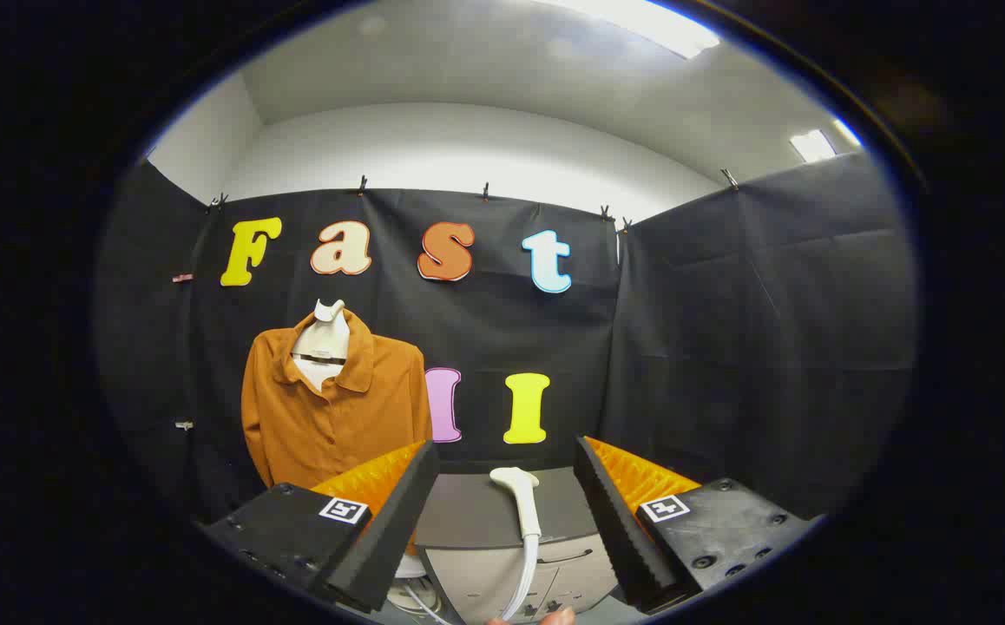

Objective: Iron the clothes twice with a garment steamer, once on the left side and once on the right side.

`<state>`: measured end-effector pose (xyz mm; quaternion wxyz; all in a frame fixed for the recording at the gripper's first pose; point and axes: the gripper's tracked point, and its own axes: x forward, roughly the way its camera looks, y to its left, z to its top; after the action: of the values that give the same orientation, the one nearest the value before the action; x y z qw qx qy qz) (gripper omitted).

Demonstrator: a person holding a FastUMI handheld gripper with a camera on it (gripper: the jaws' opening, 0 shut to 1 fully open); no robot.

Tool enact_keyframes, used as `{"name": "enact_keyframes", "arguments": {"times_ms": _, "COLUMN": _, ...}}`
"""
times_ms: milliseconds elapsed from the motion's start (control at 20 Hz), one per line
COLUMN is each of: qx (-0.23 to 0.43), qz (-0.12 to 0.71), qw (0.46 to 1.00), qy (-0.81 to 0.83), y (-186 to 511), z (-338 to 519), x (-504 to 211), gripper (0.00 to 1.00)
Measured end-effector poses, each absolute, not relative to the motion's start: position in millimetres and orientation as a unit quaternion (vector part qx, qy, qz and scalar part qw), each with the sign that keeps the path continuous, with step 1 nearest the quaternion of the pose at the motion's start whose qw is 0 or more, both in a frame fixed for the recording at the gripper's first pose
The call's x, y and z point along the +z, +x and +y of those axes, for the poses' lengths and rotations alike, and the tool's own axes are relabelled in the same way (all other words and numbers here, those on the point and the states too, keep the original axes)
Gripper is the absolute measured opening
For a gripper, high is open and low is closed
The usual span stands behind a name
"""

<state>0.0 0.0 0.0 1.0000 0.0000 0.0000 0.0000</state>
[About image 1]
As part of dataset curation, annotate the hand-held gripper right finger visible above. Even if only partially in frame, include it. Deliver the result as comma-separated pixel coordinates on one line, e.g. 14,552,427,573
574,436,820,615

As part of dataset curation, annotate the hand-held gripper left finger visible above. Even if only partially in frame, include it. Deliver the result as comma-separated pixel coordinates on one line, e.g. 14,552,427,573
203,440,441,614

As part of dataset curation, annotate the white garment steamer hose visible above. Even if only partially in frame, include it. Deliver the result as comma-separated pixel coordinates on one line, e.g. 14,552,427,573
499,533,542,621

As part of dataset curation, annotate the white garment steamer head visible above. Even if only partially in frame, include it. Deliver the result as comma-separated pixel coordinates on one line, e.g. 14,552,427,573
489,467,543,539

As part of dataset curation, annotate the orange button-up shirt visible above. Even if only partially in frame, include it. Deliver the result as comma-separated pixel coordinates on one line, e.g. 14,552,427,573
240,308,434,490

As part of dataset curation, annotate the white garment hanger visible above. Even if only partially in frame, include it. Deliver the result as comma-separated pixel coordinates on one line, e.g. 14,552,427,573
291,299,352,392

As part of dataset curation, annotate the white rounded appliance base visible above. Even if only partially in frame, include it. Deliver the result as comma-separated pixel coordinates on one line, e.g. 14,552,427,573
388,554,453,622

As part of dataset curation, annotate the black backdrop cloth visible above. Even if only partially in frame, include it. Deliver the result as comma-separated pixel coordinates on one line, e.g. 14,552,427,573
95,152,918,532

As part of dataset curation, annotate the small ceiling light panel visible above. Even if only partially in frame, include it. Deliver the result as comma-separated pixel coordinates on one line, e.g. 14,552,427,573
789,128,838,164

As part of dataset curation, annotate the long ceiling light panel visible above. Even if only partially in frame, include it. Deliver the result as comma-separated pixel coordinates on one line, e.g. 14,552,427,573
529,0,721,61

